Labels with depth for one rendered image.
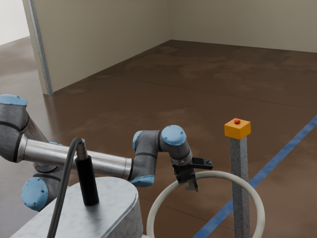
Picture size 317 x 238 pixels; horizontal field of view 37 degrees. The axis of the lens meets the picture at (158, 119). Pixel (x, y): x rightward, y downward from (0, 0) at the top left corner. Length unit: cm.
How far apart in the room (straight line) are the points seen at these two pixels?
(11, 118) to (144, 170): 55
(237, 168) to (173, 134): 129
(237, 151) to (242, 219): 52
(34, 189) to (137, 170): 68
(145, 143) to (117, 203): 74
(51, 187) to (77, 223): 124
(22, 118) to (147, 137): 50
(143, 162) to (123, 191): 65
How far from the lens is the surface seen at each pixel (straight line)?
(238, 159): 310
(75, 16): 756
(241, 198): 324
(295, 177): 454
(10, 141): 188
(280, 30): 817
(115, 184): 130
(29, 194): 242
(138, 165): 190
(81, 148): 116
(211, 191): 435
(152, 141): 193
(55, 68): 735
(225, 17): 860
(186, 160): 198
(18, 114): 194
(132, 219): 122
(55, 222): 102
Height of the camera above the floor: 236
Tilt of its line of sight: 24 degrees down
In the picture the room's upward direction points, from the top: 7 degrees counter-clockwise
